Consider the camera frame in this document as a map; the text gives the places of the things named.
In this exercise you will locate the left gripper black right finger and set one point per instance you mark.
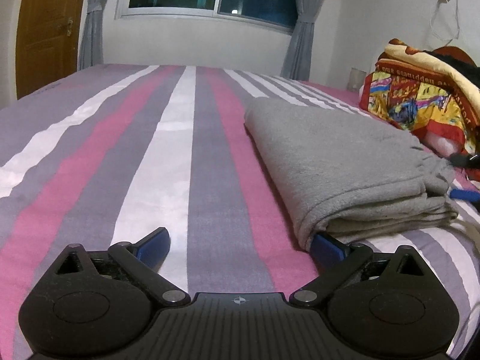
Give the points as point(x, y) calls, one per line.
point(376, 305)

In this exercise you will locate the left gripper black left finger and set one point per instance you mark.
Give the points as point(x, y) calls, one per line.
point(97, 304)

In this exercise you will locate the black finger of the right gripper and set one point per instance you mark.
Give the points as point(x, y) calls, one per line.
point(466, 161)
point(469, 196)

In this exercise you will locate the grey sweat pants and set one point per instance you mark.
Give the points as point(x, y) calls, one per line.
point(348, 175)

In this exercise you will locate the white pink pillow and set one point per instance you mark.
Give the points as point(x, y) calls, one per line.
point(442, 146)

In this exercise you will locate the striped pink purple bed sheet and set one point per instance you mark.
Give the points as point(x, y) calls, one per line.
point(112, 153)

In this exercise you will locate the grey right curtain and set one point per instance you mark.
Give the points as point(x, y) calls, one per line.
point(297, 63)

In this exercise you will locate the grey curtain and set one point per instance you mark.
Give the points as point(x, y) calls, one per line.
point(91, 46)
point(297, 63)

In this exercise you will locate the grey left curtain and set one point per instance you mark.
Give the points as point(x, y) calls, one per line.
point(91, 46)

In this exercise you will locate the brown wooden door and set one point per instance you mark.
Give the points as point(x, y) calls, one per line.
point(46, 42)

